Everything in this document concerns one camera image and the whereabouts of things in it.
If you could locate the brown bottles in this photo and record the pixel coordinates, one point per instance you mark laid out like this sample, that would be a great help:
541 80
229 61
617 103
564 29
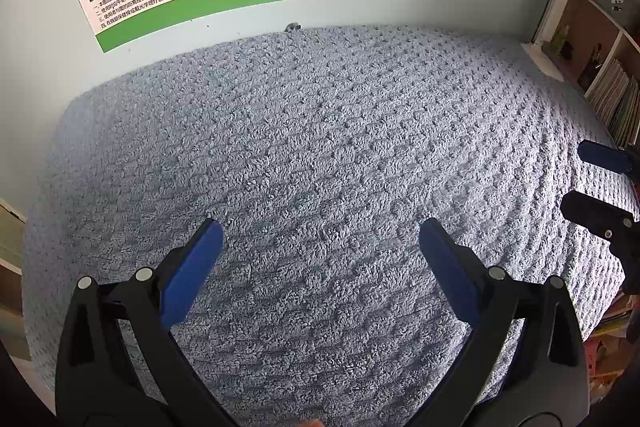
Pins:
591 67

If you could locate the small grey clip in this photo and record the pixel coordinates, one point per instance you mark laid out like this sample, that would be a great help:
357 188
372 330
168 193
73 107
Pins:
292 27

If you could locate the person's left hand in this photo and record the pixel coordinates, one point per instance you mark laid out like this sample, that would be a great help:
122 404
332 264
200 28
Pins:
310 423

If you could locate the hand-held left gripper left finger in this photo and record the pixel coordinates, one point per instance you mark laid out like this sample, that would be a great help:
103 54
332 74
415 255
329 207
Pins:
195 272

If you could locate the blue textured blanket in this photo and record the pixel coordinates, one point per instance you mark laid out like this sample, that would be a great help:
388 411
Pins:
325 132

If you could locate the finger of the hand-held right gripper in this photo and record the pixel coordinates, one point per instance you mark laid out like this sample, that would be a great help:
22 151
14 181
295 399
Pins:
587 212
602 155

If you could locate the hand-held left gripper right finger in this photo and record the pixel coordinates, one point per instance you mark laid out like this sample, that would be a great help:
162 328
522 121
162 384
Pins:
450 272

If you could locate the colourful book stack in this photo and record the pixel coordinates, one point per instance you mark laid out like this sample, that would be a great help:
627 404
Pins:
612 337

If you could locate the wooden bookshelf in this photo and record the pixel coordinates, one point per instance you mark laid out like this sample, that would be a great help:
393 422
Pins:
600 27

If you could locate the row of books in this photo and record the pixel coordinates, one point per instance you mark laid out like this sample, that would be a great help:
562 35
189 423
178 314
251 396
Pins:
617 102

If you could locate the white leaning boards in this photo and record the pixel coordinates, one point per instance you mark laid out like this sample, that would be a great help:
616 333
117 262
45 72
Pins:
557 2

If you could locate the beige cabinet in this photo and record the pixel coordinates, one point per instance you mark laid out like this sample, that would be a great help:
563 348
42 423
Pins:
11 267

